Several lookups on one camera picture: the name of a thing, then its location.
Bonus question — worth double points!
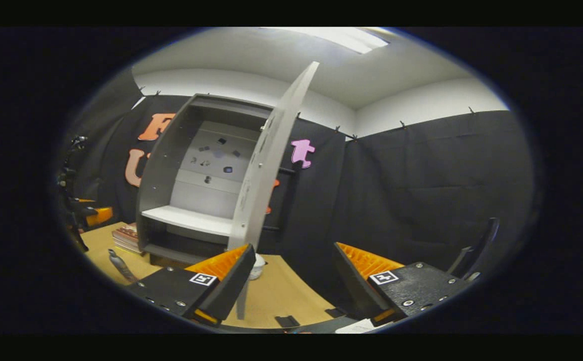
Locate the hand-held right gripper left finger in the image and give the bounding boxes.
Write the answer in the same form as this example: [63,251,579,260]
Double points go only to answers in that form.
[125,243,258,327]

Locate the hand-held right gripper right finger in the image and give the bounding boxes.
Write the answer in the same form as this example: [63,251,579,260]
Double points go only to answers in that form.
[333,242,474,325]

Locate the pink label metal bottle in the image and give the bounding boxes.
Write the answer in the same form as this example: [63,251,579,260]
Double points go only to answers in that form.
[108,249,139,283]

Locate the grey cabinet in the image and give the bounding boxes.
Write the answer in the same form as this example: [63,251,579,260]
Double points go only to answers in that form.
[135,93,278,266]

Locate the black cabinet door handle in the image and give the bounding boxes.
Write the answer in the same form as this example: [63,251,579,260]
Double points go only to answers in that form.
[264,167,299,232]

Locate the white cabinet door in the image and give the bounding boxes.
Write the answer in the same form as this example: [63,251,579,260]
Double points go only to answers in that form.
[226,61,321,321]

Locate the white cabinet shelf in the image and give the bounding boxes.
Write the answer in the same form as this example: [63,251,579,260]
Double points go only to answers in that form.
[141,205,234,237]

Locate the white round container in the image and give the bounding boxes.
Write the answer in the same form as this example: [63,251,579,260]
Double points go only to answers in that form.
[248,253,267,281]

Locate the white paper sheet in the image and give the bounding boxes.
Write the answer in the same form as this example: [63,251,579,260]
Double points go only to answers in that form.
[334,318,385,334]

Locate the black backdrop cloth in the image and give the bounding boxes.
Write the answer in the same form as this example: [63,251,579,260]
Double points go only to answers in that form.
[58,68,535,321]

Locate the ceiling light panel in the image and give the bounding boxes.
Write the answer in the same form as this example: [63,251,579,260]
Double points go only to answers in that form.
[261,28,390,55]

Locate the black curved frame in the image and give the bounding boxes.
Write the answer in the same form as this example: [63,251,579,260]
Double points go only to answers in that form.
[446,217,501,281]

